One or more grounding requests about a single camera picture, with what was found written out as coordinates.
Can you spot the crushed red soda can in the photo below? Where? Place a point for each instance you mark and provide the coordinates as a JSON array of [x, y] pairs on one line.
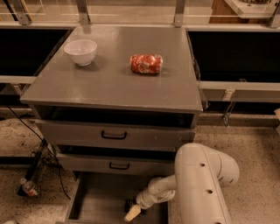
[[146, 63]]

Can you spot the left black bin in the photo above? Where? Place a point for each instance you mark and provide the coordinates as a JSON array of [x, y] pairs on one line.
[[24, 52]]

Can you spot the white bowl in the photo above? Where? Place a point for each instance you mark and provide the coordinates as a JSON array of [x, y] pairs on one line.
[[81, 51]]

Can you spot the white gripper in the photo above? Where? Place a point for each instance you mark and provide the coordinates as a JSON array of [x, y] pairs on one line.
[[143, 199]]

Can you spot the black bin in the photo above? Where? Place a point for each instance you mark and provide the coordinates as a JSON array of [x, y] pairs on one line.
[[236, 56], [24, 52]]

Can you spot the plastic water bottle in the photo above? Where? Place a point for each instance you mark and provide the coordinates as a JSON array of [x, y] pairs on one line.
[[29, 187]]

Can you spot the grey middle drawer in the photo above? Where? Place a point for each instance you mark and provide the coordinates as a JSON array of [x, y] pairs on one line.
[[117, 161]]

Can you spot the black rxbar chocolate bar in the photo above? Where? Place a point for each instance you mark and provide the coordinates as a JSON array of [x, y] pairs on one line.
[[128, 205]]

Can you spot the black floor stand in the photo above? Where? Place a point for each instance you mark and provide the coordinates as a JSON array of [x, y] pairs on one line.
[[33, 171]]

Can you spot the grey bottom drawer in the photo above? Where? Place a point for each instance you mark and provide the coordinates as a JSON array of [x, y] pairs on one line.
[[99, 198]]

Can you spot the wooden furniture top right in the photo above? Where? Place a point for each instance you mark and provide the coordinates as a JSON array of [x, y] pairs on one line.
[[242, 11]]

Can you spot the grey drawer cabinet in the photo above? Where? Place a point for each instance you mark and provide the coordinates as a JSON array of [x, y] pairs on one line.
[[108, 91]]

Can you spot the grey drawer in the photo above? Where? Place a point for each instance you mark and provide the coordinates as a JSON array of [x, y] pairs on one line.
[[99, 198], [117, 161], [116, 136]]

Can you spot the grey top drawer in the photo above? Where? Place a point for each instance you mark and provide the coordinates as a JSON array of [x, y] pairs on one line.
[[116, 136]]

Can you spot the right black bin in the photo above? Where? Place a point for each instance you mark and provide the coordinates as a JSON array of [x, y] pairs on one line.
[[236, 56]]

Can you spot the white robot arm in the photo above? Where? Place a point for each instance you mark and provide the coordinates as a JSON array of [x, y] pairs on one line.
[[200, 174]]

